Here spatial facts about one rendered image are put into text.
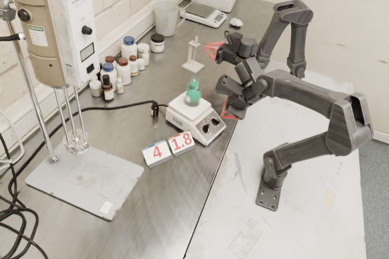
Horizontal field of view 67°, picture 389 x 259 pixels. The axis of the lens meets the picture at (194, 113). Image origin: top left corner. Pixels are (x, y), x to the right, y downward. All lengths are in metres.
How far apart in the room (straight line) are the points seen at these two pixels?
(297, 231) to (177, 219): 0.36
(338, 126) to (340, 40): 1.79
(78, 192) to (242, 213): 0.49
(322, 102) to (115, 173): 0.63
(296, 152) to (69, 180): 0.67
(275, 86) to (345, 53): 1.74
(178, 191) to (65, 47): 0.56
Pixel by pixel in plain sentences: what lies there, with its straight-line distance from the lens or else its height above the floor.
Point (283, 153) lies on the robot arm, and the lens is 0.89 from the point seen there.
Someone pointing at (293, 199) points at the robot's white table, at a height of 0.90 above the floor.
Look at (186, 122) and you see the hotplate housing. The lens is 1.05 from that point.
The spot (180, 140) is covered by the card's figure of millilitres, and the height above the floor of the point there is 0.93.
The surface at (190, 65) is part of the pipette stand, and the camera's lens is 1.43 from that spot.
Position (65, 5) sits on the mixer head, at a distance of 0.56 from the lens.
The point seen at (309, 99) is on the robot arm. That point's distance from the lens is 0.77.
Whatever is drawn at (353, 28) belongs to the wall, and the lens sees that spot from 2.44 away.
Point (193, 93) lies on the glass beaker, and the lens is 1.03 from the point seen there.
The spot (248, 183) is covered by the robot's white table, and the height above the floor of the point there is 0.90.
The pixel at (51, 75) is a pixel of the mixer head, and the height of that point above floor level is 1.32.
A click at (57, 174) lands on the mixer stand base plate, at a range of 1.00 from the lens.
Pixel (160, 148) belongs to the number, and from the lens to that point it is 1.01.
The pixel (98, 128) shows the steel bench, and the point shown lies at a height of 0.90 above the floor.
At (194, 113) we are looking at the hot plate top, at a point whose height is 0.99.
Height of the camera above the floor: 1.70
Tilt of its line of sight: 43 degrees down
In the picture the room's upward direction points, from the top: 10 degrees clockwise
